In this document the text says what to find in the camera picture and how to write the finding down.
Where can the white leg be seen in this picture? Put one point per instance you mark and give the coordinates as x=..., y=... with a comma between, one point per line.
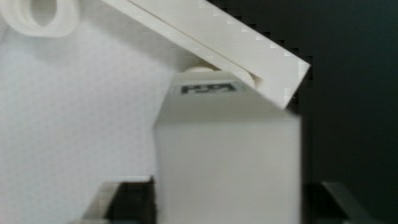
x=228, y=154

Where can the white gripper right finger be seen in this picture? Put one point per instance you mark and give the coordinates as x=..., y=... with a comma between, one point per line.
x=331, y=206

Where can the white desk top tray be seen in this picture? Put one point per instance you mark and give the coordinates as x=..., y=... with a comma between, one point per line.
x=91, y=54

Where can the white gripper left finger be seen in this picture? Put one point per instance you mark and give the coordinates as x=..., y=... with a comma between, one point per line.
x=123, y=204

